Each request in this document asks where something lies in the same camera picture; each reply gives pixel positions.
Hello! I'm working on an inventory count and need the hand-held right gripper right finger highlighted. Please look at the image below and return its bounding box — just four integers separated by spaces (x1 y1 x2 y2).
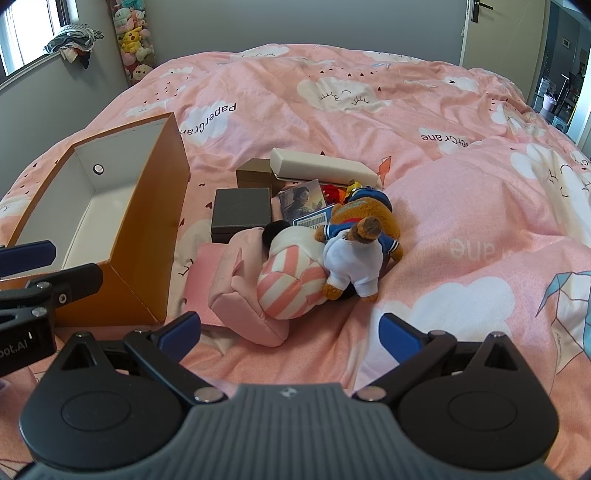
351 313 533 402

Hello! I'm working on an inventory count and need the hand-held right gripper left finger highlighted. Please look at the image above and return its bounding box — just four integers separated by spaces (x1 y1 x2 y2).
59 312 227 404

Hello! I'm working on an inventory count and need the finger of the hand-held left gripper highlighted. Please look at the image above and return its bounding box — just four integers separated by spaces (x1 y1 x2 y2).
0 239 57 278
0 263 105 331

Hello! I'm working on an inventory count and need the orange cardboard box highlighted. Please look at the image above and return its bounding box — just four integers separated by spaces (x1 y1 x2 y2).
7 112 192 328

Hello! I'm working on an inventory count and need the dark grey box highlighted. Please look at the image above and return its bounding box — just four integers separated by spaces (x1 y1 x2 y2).
211 187 273 243

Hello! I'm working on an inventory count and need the colourful plush keychain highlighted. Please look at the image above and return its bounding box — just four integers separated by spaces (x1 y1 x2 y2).
321 180 365 204

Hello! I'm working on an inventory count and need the pink folded cushion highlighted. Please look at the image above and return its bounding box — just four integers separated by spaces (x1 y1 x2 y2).
208 228 296 348

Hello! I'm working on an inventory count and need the brown bear plush sailor outfit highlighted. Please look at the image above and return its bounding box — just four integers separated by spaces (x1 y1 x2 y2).
314 186 405 304

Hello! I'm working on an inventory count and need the pink striped plush pillow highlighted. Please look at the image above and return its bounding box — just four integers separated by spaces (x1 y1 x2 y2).
256 220 334 321

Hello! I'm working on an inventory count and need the blue white card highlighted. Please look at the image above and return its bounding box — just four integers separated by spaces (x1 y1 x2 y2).
293 204 338 230

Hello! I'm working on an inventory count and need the brown cardboard box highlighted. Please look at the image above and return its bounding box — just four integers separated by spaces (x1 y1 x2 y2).
235 158 287 195

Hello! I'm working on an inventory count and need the long white box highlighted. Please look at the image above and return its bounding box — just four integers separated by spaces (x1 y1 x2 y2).
269 148 382 190

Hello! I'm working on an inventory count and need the pile of clothes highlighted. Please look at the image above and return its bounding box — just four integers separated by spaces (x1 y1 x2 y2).
43 24 105 70

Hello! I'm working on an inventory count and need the pink cloud print duvet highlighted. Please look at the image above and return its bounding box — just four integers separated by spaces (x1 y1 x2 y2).
0 44 591 480

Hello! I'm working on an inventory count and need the window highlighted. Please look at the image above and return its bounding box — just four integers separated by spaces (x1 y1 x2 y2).
0 0 75 78

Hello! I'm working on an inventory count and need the column of plush toys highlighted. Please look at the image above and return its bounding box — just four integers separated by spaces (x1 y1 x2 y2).
113 0 156 86

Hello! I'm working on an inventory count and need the white door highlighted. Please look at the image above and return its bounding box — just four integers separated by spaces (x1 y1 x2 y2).
462 0 553 100

